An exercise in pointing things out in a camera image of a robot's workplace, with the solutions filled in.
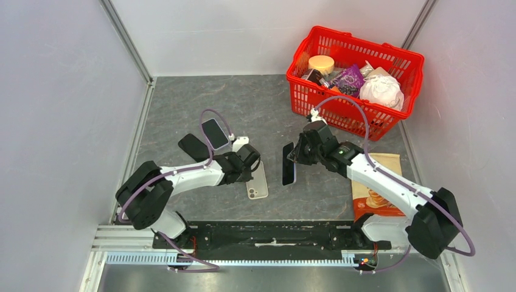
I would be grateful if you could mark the white plastic bag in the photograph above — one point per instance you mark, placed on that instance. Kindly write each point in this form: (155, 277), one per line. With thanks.
(383, 90)

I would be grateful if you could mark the black smartphone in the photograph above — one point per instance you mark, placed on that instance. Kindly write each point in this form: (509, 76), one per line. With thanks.
(288, 166)

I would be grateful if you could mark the red plastic shopping basket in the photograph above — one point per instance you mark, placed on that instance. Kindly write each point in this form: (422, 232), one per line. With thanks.
(308, 87)

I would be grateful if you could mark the purple snack packet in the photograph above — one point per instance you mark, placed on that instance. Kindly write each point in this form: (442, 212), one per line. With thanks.
(349, 81)

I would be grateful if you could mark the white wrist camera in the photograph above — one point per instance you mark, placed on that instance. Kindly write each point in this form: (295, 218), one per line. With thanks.
(239, 142)
(314, 116)

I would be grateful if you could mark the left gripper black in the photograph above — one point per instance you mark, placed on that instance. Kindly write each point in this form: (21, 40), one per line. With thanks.
(247, 177)

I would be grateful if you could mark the beige phone case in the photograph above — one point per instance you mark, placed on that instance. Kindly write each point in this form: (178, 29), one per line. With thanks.
(257, 187)

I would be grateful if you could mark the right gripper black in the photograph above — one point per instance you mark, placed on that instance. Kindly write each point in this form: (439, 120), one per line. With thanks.
(297, 155)

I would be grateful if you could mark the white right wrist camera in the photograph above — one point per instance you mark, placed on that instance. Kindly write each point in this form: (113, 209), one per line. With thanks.
(314, 116)

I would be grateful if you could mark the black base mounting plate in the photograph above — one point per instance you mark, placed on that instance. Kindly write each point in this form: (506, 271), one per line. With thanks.
(275, 240)

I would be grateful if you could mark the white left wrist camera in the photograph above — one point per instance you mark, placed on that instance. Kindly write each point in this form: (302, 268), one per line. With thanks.
(239, 142)

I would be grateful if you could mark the lavender phone case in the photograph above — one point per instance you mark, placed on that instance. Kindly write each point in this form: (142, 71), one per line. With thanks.
(215, 134)

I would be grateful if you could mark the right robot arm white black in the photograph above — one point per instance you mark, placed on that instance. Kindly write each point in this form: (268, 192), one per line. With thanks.
(432, 219)

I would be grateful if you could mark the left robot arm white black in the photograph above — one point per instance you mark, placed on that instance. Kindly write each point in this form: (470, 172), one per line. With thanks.
(144, 196)

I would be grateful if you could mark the aluminium frame rail front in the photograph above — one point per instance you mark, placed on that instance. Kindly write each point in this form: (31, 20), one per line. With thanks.
(127, 245)

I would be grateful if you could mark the cassava chips bag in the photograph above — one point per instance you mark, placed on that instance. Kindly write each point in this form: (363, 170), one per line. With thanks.
(367, 201)

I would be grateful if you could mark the dark blue smartphone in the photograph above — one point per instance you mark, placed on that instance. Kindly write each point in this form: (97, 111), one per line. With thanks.
(215, 134)

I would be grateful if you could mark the black phone case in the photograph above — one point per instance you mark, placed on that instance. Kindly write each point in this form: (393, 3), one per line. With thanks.
(194, 148)

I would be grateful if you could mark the yellow lid jar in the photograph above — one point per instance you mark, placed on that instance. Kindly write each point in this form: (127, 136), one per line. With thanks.
(322, 63)

